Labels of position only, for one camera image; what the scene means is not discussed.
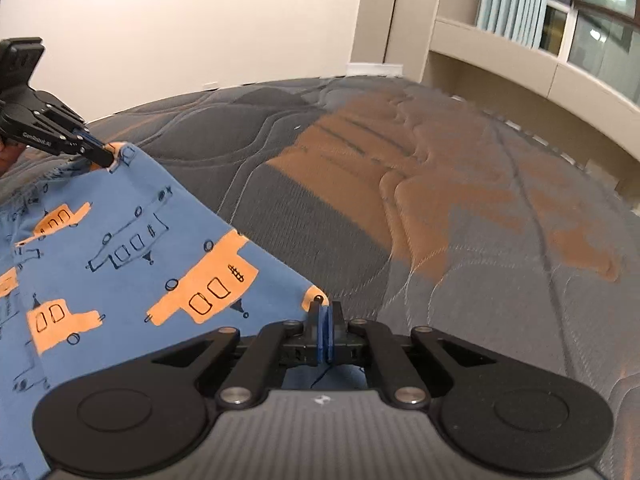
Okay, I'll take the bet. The blue pants orange car print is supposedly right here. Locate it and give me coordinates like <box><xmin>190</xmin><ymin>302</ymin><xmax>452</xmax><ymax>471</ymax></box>
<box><xmin>0</xmin><ymin>141</ymin><xmax>331</xmax><ymax>478</ymax></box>

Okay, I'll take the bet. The person's left hand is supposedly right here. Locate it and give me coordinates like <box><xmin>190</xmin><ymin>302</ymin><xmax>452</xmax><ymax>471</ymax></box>
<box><xmin>0</xmin><ymin>141</ymin><xmax>26</xmax><ymax>176</ymax></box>

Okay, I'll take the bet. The grey orange quilted mattress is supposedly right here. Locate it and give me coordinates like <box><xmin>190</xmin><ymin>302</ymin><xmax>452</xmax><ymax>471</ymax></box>
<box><xmin>0</xmin><ymin>75</ymin><xmax>640</xmax><ymax>480</ymax></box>

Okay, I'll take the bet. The beige built-in wardrobe unit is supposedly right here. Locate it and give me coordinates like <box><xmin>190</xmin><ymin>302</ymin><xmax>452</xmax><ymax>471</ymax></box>
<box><xmin>350</xmin><ymin>0</ymin><xmax>639</xmax><ymax>200</ymax></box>

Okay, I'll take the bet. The window with open pane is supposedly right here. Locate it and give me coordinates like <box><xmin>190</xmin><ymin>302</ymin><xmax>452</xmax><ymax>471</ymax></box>
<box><xmin>539</xmin><ymin>0</ymin><xmax>639</xmax><ymax>103</ymax></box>

